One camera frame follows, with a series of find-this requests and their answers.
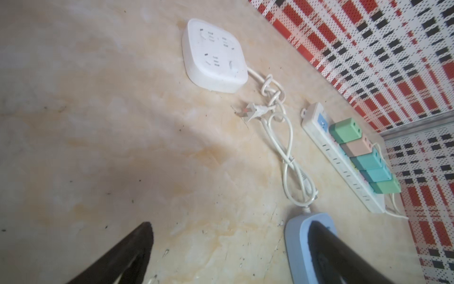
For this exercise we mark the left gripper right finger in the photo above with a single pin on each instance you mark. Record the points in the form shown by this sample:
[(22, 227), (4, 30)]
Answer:
[(336, 263)]

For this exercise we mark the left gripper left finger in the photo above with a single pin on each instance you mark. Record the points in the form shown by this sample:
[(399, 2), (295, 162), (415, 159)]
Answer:
[(125, 263)]

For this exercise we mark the blue square power strip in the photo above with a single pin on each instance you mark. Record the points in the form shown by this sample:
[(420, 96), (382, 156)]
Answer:
[(297, 245)]

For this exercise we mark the green plug adapter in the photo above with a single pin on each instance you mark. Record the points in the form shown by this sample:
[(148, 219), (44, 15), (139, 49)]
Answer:
[(345, 131), (387, 187)]

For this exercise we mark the teal plug adapter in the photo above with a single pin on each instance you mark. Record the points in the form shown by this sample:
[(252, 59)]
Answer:
[(377, 175), (368, 161)]

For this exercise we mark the teal plug adapter front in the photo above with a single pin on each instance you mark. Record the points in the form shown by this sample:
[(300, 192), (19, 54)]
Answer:
[(368, 161)]

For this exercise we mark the pink plug adapter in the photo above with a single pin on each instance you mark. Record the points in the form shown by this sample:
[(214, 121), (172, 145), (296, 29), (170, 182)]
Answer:
[(358, 147)]

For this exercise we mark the long white power strip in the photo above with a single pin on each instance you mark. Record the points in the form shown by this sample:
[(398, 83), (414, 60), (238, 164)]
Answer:
[(316, 122)]

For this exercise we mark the white square power strip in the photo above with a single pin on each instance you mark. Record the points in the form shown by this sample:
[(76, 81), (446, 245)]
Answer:
[(213, 58)]

